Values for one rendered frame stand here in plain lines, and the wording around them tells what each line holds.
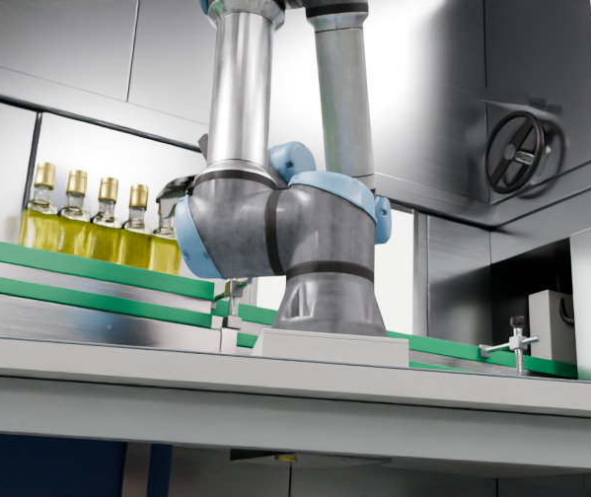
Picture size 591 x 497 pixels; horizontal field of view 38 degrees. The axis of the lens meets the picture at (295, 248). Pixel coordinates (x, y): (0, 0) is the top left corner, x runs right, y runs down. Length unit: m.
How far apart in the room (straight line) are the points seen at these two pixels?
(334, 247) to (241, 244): 0.13
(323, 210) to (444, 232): 1.10
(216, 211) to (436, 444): 0.41
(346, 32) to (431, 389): 0.56
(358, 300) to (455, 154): 1.26
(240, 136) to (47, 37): 0.76
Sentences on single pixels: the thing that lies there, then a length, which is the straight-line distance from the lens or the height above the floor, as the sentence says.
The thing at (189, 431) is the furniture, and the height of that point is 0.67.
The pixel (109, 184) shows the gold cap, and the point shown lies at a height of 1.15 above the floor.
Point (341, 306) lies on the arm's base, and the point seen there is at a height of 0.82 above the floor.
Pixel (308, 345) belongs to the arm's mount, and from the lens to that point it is 1.01.
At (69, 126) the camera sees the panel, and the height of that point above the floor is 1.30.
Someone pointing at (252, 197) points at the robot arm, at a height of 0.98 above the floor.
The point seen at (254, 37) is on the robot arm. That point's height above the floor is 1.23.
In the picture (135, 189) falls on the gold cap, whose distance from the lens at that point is 1.62.
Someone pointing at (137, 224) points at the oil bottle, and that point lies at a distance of 1.59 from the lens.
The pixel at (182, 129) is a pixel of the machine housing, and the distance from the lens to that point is 1.87.
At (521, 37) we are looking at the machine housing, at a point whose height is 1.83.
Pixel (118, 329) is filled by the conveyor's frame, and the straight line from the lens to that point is 1.39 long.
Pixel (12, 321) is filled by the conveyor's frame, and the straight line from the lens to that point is 1.35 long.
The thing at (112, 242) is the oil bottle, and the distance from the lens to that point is 1.56.
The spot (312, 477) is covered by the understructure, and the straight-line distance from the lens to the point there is 1.86.
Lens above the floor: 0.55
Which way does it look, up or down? 19 degrees up
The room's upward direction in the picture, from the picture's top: 3 degrees clockwise
